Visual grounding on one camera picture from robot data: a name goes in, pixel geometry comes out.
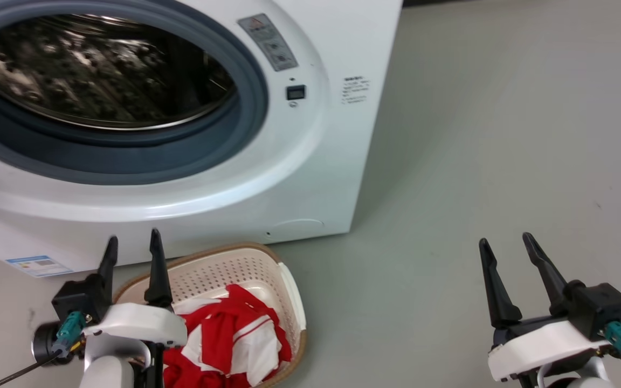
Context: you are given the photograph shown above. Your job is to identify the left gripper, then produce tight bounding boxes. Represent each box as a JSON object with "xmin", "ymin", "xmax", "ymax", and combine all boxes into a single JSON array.
[{"xmin": 32, "ymin": 228, "xmax": 188, "ymax": 364}]

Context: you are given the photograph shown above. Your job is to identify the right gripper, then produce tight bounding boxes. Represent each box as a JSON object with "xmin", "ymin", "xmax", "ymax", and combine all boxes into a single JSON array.
[{"xmin": 479, "ymin": 232, "xmax": 621, "ymax": 382}]

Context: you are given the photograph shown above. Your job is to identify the red and white garment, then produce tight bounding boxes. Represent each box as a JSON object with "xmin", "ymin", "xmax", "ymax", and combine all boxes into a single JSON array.
[{"xmin": 162, "ymin": 284, "xmax": 293, "ymax": 388}]

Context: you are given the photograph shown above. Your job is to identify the cream perforated laundry basket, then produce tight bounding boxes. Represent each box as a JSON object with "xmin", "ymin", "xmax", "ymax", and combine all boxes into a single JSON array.
[{"xmin": 114, "ymin": 242, "xmax": 307, "ymax": 388}]

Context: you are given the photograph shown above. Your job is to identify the stainless steel washing machine drum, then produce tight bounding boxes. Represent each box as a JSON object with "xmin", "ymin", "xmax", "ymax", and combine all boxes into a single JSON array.
[{"xmin": 0, "ymin": 15, "xmax": 237, "ymax": 131}]

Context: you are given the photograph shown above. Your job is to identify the blue energy label sticker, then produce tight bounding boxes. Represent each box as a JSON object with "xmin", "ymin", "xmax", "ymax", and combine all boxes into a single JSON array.
[{"xmin": 6, "ymin": 255, "xmax": 73, "ymax": 278}]

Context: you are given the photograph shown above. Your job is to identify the grey rubber door gasket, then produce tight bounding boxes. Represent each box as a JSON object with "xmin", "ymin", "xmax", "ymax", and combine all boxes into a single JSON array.
[{"xmin": 0, "ymin": 0, "xmax": 269, "ymax": 185}]

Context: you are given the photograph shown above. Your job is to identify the round white filter cover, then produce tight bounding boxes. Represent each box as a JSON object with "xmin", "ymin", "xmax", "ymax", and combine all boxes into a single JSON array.
[{"xmin": 266, "ymin": 218, "xmax": 326, "ymax": 241}]

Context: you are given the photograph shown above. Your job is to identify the white front-load washing machine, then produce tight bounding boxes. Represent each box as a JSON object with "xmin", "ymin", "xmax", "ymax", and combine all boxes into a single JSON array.
[{"xmin": 0, "ymin": 0, "xmax": 404, "ymax": 278}]

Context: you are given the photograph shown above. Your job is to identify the small white text sticker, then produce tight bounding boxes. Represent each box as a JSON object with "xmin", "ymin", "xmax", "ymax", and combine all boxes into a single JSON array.
[{"xmin": 341, "ymin": 75, "xmax": 371, "ymax": 105}]

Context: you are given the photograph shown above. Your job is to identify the grey warning sticker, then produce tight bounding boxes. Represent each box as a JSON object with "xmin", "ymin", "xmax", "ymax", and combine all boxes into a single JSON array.
[{"xmin": 237, "ymin": 13, "xmax": 299, "ymax": 72}]

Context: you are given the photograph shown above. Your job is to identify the thin black cable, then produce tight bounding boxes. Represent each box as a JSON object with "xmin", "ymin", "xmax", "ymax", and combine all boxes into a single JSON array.
[{"xmin": 0, "ymin": 350, "xmax": 63, "ymax": 388}]

